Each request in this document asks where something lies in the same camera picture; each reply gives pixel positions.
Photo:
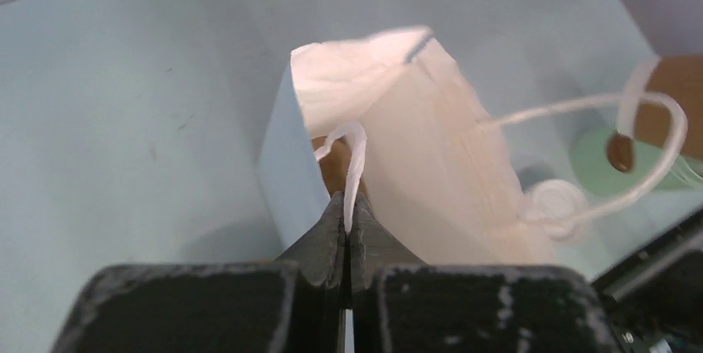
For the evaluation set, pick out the white coffee cup lid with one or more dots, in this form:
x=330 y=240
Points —
x=635 y=86

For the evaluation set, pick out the stack of white lids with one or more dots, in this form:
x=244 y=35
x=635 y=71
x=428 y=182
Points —
x=549 y=202

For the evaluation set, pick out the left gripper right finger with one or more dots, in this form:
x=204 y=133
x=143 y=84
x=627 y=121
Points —
x=402 y=304

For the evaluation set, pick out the light blue paper bag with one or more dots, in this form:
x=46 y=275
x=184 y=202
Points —
x=435 y=163

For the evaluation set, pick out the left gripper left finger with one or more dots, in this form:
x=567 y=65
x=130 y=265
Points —
x=294 y=303

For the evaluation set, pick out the green cylindrical container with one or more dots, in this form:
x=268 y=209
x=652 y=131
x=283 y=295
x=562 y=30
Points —
x=606 y=163

